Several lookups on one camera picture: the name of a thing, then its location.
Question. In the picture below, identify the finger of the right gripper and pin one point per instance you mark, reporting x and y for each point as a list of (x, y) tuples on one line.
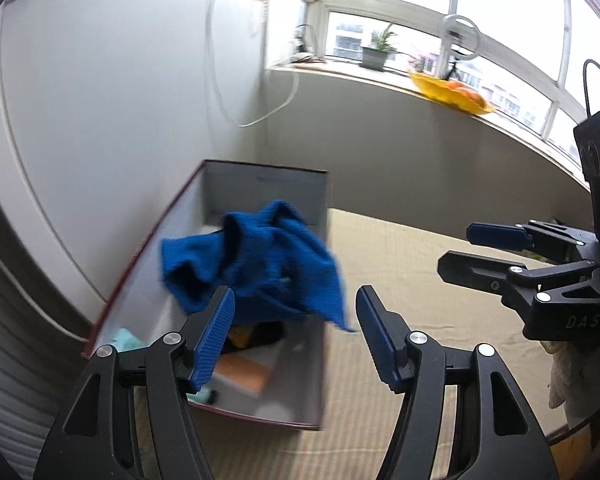
[(480, 273), (497, 235)]

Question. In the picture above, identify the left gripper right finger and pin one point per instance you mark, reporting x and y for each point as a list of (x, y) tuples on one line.
[(385, 334)]

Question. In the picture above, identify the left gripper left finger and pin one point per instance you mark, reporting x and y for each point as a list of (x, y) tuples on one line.
[(204, 333)]

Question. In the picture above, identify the blue terry towel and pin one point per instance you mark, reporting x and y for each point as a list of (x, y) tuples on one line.
[(276, 267)]

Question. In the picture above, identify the white gloved right hand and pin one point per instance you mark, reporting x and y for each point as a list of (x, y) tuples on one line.
[(574, 380)]

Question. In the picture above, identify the orange white small box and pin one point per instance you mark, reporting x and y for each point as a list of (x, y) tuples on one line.
[(242, 373)]

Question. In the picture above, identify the black knit glove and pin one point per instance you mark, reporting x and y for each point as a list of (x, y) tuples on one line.
[(243, 337)]

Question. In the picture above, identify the fruit print cream tube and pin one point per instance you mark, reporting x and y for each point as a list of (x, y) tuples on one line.
[(205, 395)]

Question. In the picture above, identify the dark red storage box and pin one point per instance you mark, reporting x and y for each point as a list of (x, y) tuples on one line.
[(293, 395)]

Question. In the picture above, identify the striped beige tablecloth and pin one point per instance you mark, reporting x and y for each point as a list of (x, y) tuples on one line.
[(496, 436)]

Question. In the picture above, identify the light blue packet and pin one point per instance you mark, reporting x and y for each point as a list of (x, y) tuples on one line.
[(123, 340)]

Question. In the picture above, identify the potted green plant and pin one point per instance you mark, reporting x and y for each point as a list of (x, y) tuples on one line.
[(374, 57)]

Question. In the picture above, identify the ring light on tripod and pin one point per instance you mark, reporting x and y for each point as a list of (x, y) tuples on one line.
[(461, 41)]

